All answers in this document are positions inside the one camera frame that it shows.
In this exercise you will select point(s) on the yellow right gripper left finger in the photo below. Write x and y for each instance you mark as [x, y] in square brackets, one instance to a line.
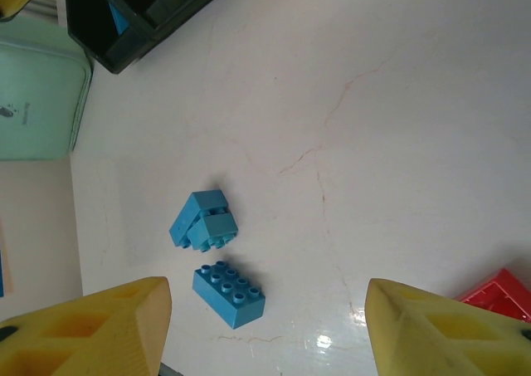
[83, 334]

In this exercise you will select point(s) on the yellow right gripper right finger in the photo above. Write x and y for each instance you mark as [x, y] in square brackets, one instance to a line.
[448, 343]

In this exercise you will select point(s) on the small blue lego brick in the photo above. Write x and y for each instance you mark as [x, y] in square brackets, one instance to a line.
[215, 226]
[120, 19]
[186, 218]

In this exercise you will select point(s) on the black plastic bin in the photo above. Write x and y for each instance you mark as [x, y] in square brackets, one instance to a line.
[85, 19]
[174, 2]

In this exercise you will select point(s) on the red lego brick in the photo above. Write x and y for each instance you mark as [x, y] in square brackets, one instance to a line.
[502, 297]

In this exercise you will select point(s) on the mint green zip case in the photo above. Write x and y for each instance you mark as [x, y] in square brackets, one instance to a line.
[37, 102]

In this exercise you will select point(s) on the long blue lego brick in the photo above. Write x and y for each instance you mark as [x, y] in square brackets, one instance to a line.
[232, 305]

